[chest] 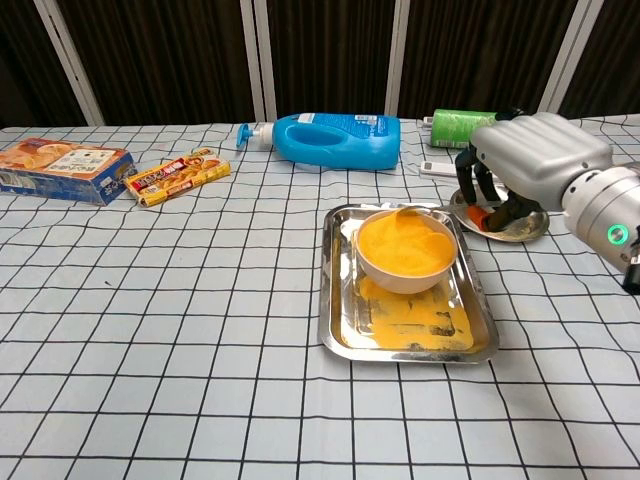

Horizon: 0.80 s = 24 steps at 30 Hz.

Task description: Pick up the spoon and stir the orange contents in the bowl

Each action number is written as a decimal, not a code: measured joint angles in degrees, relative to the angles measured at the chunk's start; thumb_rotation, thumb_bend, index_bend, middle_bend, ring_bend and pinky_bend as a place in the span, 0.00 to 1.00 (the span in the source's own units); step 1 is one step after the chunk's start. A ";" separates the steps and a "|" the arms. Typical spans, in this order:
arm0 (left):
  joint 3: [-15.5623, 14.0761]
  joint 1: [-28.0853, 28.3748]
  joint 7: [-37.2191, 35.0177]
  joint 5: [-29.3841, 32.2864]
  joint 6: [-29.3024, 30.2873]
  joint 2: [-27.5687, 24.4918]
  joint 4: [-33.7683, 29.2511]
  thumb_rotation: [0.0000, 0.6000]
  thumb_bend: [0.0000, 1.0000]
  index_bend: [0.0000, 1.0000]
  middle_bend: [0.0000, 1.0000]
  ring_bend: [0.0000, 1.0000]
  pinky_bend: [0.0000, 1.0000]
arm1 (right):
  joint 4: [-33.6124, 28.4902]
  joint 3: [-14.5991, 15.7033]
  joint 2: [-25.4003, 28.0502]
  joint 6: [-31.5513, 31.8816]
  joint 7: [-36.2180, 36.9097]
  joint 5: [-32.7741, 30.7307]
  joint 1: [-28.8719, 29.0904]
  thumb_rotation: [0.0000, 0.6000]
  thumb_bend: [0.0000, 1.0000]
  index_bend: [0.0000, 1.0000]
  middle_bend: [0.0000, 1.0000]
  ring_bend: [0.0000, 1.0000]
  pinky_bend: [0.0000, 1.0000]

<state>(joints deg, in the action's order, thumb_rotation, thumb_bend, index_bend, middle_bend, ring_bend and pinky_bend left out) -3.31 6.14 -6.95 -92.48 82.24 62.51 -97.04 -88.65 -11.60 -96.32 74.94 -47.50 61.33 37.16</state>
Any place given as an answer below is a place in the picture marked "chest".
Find yellow and red curry box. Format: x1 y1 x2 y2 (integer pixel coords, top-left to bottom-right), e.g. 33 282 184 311
123 146 233 209

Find white bowl of orange powder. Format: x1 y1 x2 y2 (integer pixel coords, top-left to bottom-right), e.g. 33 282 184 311
352 208 459 295

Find blue pump detergent bottle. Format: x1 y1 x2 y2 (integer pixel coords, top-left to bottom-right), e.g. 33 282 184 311
235 112 403 173

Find rectangular steel tray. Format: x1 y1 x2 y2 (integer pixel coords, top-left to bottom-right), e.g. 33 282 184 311
317 201 500 365

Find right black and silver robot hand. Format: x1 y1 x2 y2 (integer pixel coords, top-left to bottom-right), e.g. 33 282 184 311
453 110 614 234

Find white folding laptop stand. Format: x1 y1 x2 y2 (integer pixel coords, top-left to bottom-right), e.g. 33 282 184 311
418 114 459 177

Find green cylindrical can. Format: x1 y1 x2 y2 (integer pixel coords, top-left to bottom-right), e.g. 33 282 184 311
428 108 499 150

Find checkered tablecloth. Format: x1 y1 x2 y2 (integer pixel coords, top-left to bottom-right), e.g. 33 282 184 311
0 115 640 480

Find orange and blue biscuit box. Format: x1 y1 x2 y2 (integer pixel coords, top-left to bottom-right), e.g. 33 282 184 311
0 137 139 207

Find black cable with plug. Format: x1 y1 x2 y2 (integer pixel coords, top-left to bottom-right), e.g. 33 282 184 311
621 239 640 296

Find small metal spoon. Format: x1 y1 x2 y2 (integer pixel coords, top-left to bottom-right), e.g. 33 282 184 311
394 202 481 224

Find dark folding screen white frames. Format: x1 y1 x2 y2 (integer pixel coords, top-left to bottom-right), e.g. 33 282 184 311
0 0 640 129

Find round steel plate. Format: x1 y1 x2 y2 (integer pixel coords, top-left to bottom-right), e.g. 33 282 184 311
448 187 551 243

